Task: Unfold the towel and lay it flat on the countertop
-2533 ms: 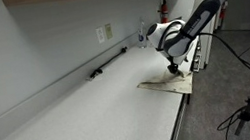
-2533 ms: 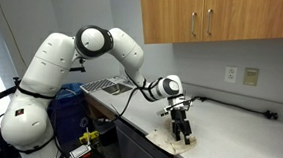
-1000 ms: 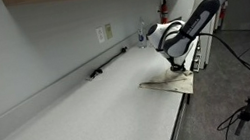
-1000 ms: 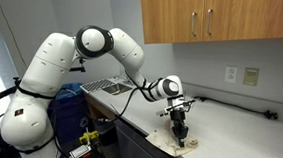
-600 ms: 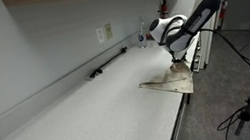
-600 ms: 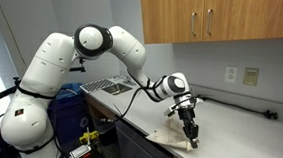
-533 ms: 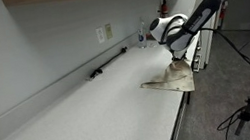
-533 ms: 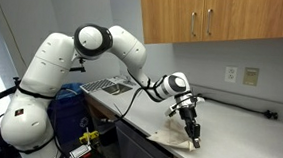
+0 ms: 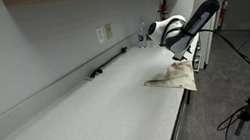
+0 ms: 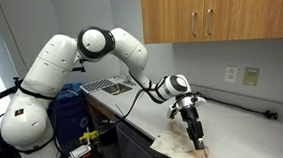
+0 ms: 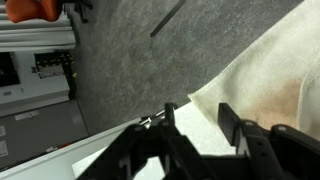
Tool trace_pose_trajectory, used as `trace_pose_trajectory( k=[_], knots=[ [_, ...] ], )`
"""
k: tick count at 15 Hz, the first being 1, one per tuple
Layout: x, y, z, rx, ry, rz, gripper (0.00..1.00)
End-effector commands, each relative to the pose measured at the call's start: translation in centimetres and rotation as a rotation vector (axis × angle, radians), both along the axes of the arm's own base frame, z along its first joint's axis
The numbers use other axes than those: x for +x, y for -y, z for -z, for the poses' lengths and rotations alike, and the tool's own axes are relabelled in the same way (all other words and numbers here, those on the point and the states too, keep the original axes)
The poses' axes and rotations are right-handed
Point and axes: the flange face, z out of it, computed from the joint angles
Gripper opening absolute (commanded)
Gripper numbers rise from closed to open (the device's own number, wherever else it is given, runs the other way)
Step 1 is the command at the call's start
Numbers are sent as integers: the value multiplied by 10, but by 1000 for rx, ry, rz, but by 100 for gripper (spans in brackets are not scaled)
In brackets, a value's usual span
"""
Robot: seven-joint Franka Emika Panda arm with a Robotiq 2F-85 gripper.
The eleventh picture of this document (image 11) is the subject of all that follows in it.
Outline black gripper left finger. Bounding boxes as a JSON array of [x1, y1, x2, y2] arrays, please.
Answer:
[[76, 102, 214, 180]]

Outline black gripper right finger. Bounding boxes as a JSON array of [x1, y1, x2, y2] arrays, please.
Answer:
[[218, 102, 320, 180]]

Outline stained beige towel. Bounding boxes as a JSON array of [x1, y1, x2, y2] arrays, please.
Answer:
[[188, 0, 320, 141]]

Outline black floor tape strip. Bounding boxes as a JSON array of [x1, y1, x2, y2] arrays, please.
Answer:
[[149, 0, 188, 38]]

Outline orange chair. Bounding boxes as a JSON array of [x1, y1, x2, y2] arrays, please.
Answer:
[[4, 0, 94, 24]]

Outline silver drawer handle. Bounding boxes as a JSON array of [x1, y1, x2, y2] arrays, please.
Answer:
[[139, 109, 167, 127]]

